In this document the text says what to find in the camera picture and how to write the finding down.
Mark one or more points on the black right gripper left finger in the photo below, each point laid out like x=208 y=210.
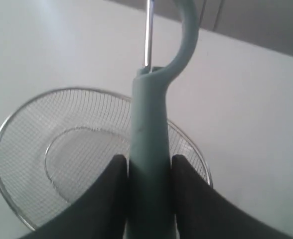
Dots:
x=100 y=213

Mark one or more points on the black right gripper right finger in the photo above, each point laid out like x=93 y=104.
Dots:
x=202 y=213

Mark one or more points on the teal handled vegetable peeler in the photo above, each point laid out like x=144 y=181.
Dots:
x=150 y=213

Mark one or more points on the oval metal wire mesh basket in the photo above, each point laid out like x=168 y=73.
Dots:
x=57 y=144

